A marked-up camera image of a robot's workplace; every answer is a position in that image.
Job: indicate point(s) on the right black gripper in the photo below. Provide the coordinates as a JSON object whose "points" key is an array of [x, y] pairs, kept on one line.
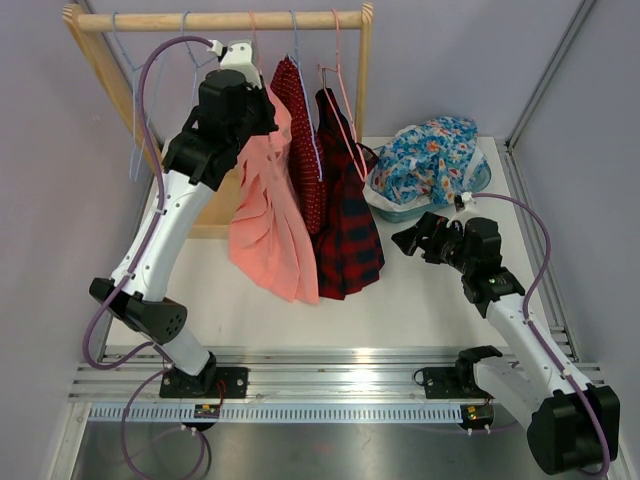
{"points": [[434, 229]]}

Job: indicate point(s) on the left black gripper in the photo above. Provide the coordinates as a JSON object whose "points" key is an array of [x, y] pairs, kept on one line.
{"points": [[266, 124]]}

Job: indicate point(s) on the red polka dot garment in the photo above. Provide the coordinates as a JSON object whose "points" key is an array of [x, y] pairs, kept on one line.
{"points": [[311, 194]]}

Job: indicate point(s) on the blue floral garment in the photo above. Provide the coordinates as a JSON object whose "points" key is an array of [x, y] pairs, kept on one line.
{"points": [[429, 159]]}

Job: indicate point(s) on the light blue hanger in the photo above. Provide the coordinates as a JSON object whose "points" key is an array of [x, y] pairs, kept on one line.
{"points": [[197, 66], [139, 143], [296, 60]]}

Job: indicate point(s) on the pink pleated skirt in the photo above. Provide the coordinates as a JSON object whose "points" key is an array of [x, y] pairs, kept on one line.
{"points": [[268, 238]]}

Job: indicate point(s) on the white garment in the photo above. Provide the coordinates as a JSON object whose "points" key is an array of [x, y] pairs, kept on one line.
{"points": [[395, 202]]}

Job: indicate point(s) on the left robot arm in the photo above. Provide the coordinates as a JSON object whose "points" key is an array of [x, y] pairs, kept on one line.
{"points": [[194, 166]]}

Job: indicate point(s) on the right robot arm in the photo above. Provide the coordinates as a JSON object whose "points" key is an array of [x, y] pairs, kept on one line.
{"points": [[570, 422]]}

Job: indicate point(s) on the red plaid skirt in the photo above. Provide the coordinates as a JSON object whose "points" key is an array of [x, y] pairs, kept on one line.
{"points": [[348, 250]]}

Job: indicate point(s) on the teal plastic bin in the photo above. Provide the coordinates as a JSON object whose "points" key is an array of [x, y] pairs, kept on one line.
{"points": [[476, 181]]}

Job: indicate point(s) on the wooden clothes rack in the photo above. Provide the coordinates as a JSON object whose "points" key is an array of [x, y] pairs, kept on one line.
{"points": [[88, 30]]}

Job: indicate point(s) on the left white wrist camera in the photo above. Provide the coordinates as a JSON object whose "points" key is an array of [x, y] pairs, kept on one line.
{"points": [[237, 56]]}

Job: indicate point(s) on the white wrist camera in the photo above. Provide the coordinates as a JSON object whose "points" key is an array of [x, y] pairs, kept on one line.
{"points": [[465, 206], [237, 56]]}

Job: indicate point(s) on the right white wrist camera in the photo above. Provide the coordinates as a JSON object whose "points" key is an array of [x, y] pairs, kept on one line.
{"points": [[465, 206]]}

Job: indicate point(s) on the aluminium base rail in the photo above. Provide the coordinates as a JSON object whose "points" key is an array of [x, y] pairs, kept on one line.
{"points": [[291, 375]]}

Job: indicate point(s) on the white slotted cable duct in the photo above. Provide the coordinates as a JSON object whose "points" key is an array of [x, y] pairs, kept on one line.
{"points": [[279, 413]]}

